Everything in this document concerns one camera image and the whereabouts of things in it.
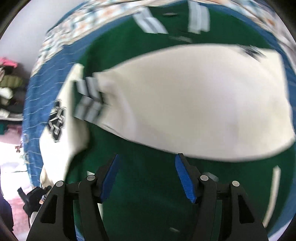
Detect green white varsity jacket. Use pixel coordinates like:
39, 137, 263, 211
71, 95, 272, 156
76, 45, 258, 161
40, 1, 295, 240

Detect pile of folded clothes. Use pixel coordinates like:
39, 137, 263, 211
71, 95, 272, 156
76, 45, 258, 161
1, 57, 28, 135

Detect blue striped bed sheet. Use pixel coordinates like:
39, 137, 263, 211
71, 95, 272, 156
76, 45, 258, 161
23, 4, 295, 235

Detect plaid checkered blanket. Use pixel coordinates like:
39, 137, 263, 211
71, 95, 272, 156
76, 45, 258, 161
31, 0, 280, 75

